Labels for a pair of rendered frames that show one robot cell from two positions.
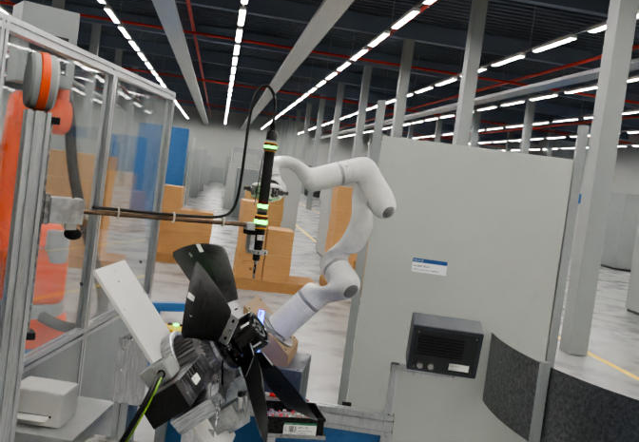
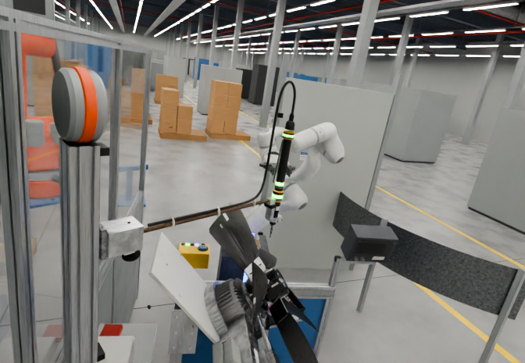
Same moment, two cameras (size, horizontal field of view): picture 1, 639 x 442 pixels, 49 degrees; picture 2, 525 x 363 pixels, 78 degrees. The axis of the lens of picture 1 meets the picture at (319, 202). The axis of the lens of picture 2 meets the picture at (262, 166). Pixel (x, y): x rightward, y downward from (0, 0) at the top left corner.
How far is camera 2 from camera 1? 1.30 m
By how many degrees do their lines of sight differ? 20
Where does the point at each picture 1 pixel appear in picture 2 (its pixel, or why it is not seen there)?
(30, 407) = not seen: outside the picture
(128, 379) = (182, 337)
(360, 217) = (315, 159)
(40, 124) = (87, 161)
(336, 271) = (292, 193)
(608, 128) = (361, 55)
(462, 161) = (333, 94)
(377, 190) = (335, 146)
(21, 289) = (87, 329)
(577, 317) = not seen: hidden behind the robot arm
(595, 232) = not seen: hidden behind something
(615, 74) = (367, 26)
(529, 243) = (365, 142)
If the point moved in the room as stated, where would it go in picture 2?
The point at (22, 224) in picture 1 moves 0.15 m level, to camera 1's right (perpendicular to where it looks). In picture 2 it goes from (79, 270) to (144, 270)
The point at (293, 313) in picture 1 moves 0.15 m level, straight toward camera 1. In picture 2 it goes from (262, 220) to (268, 232)
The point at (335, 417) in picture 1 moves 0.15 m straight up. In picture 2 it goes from (299, 292) to (304, 270)
